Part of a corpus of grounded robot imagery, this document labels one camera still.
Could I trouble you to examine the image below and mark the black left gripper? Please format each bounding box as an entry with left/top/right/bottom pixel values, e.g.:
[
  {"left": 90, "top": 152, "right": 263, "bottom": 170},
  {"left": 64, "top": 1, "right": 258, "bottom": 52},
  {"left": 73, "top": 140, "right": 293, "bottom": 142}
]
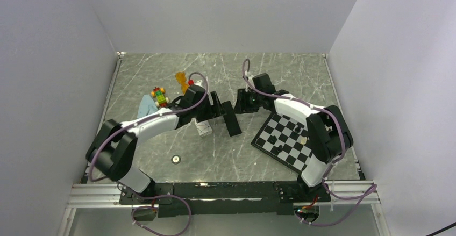
[{"left": 191, "top": 91, "right": 226, "bottom": 123}]

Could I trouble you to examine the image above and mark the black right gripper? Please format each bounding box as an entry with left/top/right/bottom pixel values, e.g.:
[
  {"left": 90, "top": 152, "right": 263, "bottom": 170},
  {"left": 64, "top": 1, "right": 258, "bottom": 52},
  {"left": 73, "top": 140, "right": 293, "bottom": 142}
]
[{"left": 232, "top": 89, "right": 263, "bottom": 115}]

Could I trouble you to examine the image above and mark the white geometric glasses case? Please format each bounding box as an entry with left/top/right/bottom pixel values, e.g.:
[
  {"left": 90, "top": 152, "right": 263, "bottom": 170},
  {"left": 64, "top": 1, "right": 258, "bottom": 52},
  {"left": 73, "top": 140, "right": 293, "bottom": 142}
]
[{"left": 195, "top": 120, "right": 213, "bottom": 138}]

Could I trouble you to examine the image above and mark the black glasses case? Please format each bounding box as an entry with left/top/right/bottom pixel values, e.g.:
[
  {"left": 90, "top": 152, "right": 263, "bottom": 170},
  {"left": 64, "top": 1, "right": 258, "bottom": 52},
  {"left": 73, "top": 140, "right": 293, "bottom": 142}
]
[{"left": 222, "top": 101, "right": 242, "bottom": 137}]

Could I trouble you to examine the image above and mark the light blue cleaning cloth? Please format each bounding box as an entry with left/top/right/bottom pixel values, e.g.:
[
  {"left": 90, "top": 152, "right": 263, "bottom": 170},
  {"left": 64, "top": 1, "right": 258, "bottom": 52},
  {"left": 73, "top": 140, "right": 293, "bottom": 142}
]
[{"left": 137, "top": 94, "right": 158, "bottom": 118}]

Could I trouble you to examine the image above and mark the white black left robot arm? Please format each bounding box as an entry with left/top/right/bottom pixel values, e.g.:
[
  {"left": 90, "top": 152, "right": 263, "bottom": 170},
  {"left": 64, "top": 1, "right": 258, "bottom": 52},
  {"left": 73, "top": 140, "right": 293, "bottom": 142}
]
[{"left": 86, "top": 85, "right": 228, "bottom": 204}]

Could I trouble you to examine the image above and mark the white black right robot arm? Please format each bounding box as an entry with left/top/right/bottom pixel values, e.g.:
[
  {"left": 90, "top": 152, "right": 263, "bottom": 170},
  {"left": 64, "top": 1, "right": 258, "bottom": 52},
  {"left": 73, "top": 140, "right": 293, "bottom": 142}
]
[{"left": 234, "top": 73, "right": 354, "bottom": 202}]

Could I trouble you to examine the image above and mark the colourful toy brick car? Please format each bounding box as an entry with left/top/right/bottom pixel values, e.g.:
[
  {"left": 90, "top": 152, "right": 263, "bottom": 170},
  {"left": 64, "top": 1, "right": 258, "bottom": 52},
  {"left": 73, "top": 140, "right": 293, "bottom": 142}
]
[{"left": 151, "top": 87, "right": 169, "bottom": 108}]

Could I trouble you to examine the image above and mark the black white chessboard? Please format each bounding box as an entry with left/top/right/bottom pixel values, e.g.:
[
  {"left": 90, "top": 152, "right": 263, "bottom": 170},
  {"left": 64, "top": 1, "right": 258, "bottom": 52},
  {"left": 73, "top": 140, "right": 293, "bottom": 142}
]
[{"left": 251, "top": 113, "right": 312, "bottom": 174}]

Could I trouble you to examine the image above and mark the small round metal disc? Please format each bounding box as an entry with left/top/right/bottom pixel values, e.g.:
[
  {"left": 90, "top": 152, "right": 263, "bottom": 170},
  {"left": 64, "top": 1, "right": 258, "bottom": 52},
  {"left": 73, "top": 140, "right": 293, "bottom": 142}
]
[{"left": 172, "top": 155, "right": 181, "bottom": 164}]

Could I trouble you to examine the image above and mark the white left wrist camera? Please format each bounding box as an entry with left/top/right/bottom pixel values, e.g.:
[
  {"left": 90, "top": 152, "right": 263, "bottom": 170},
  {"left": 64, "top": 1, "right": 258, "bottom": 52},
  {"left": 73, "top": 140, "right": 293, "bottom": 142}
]
[{"left": 188, "top": 77, "right": 208, "bottom": 91}]

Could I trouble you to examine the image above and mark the black table front rail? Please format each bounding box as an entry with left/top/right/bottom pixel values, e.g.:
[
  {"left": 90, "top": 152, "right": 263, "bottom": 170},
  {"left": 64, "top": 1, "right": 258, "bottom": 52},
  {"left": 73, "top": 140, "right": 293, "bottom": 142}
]
[{"left": 119, "top": 181, "right": 332, "bottom": 218}]

